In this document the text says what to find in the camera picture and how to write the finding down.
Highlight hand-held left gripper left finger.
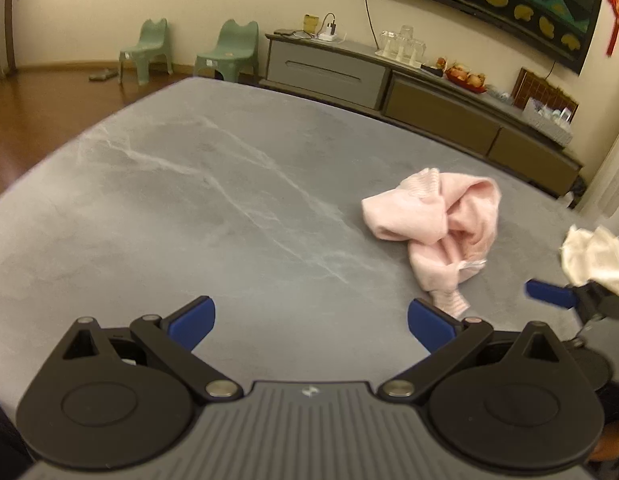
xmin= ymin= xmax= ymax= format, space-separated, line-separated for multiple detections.
xmin=62 ymin=296 xmax=242 ymax=403

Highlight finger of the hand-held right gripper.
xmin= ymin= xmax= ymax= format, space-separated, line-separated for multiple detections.
xmin=525 ymin=279 xmax=581 ymax=311

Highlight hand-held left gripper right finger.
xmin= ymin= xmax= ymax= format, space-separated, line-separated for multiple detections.
xmin=378 ymin=299 xmax=560 ymax=403

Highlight white pants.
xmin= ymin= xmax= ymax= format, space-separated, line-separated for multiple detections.
xmin=561 ymin=225 xmax=619 ymax=298

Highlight pink pants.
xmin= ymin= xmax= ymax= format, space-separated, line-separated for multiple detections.
xmin=362 ymin=169 xmax=503 ymax=318

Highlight white storage basket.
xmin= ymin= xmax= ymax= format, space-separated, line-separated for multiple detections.
xmin=522 ymin=100 xmax=575 ymax=147

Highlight red fruit bowl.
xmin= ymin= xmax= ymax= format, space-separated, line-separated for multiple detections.
xmin=445 ymin=62 xmax=487 ymax=93

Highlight grey TV cabinet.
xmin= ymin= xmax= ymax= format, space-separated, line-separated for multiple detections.
xmin=259 ymin=32 xmax=585 ymax=198

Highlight set of clear glasses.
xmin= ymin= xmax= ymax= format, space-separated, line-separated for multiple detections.
xmin=374 ymin=25 xmax=430 ymax=68

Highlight green plastic child chair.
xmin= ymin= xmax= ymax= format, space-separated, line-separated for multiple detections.
xmin=194 ymin=19 xmax=260 ymax=83
xmin=119 ymin=18 xmax=172 ymax=86

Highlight wooden lattice frame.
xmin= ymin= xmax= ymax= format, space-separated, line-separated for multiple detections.
xmin=511 ymin=67 xmax=580 ymax=121

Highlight black TV cable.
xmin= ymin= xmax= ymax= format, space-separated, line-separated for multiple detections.
xmin=362 ymin=0 xmax=377 ymax=41

